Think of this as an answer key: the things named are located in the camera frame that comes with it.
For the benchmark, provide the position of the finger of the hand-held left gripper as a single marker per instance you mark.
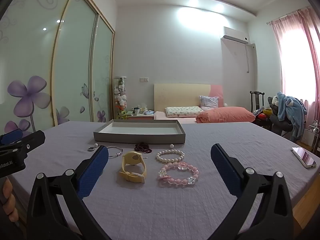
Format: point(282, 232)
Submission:
point(11, 135)
point(32, 140)

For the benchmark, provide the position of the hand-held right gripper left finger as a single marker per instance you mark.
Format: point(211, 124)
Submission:
point(93, 170)

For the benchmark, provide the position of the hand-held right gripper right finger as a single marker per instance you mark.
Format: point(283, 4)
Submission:
point(225, 167)

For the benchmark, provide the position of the silver bangle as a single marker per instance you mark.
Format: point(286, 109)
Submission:
point(120, 152)

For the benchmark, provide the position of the yellow hair claw clip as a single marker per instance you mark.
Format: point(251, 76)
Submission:
point(132, 157)

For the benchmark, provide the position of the grey shallow tray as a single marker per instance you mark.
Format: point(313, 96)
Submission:
point(140, 131)

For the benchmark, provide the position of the person's left hand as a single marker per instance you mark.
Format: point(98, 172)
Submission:
point(7, 200)

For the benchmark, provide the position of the folded pink quilt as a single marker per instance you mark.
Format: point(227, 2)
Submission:
point(225, 115)

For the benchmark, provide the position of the yellow flower plush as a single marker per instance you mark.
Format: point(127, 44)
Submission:
point(123, 114)

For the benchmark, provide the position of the colourful toy pile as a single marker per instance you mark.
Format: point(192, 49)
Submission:
point(262, 113)

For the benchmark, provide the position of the small purple pillow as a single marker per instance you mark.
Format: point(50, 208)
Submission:
point(208, 102)

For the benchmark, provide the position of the white patterned pillow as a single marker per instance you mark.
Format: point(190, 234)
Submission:
point(183, 112)

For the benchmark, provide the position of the grey chair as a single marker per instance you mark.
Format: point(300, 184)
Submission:
point(281, 125)

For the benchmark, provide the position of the pink beige nightstand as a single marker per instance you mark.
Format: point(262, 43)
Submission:
point(142, 116)

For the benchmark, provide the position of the dark wooden chair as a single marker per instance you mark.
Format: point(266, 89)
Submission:
point(257, 100)

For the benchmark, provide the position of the smartphone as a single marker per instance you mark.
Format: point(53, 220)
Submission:
point(303, 157)

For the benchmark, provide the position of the clear tube of plush toys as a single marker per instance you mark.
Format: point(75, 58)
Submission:
point(120, 95)

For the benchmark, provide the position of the blue cloth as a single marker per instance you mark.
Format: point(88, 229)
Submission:
point(149, 112)

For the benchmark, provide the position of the pink bed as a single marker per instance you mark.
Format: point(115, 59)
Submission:
point(160, 115)

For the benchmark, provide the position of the floral sliding door wardrobe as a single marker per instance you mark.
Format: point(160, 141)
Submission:
point(75, 67)

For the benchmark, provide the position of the beige pink headboard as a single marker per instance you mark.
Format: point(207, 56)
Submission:
point(180, 95)

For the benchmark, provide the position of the blue plush garment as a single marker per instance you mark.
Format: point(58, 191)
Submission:
point(290, 107)

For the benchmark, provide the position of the white pipe cover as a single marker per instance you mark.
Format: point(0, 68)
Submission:
point(251, 55)

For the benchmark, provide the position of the white air conditioner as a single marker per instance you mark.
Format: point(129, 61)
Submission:
point(235, 35)

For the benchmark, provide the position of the pink curtain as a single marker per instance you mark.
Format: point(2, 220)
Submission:
point(310, 62)

